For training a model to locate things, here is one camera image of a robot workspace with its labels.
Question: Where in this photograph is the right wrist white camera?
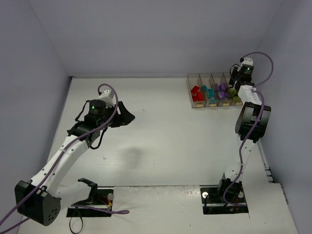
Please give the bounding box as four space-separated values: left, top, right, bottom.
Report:
240 57 254 66

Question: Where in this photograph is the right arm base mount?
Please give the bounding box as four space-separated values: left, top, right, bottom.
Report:
200 184 249 215

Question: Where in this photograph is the multicolour lego block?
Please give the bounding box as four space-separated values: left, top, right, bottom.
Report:
191 85 204 101

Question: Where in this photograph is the wrist white camera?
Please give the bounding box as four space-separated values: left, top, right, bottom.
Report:
240 57 254 66
98 89 115 105

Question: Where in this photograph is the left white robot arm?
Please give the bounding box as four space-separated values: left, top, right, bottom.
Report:
15 99 135 226

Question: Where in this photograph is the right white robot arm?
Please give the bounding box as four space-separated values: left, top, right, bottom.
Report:
218 62 271 195

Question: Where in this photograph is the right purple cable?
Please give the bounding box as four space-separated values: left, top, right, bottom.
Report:
222 52 273 207

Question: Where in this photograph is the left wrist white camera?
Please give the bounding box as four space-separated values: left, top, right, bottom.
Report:
98 89 115 105

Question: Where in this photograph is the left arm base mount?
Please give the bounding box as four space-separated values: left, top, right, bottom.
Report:
66 187 114 218

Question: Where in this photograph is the teal green monster lego stack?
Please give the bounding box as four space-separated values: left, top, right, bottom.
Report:
227 88 237 97

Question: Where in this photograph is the clear bin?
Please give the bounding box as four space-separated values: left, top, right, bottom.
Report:
223 72 242 105
199 73 218 107
212 73 233 107
186 74 206 108

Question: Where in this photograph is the purple lego brick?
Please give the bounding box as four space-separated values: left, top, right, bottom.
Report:
217 91 228 100

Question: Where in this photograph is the purple oval paw lego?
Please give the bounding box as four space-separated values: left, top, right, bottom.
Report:
219 82 227 92

